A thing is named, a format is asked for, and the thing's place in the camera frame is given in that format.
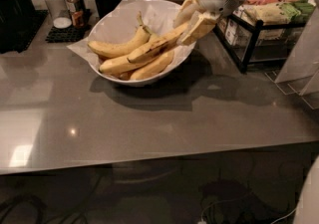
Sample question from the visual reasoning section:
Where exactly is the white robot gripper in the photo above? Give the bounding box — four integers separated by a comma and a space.
173, 0, 244, 46

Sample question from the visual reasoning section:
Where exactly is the spotted yellow banana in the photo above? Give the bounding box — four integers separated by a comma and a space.
128, 22, 188, 64

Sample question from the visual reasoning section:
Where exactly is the white paper bowl liner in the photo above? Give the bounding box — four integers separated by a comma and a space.
66, 0, 197, 70

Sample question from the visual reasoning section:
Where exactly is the upper yellow banana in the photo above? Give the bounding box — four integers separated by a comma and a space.
88, 12, 151, 59

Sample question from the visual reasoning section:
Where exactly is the hidden lower yellow banana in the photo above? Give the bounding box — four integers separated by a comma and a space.
115, 51, 174, 81

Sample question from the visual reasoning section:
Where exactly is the white bowl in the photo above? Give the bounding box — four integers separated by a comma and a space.
87, 0, 197, 88

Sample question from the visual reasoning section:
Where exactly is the middle yellow banana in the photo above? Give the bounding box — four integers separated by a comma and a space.
99, 32, 160, 75

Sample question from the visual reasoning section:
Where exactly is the clear acrylic holder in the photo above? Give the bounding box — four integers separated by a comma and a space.
265, 8, 319, 110

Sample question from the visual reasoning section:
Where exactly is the brown sauce bottle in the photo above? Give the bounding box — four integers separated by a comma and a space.
66, 0, 86, 28

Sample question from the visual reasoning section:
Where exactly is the black rubber mat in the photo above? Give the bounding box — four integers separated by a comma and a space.
46, 10, 91, 43

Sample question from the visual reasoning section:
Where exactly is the black coffee machine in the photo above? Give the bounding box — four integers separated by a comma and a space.
0, 0, 48, 54

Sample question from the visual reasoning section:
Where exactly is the black wire condiment rack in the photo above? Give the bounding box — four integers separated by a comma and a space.
214, 0, 316, 73

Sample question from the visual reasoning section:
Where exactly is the white cable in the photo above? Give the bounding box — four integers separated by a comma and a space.
197, 194, 298, 224

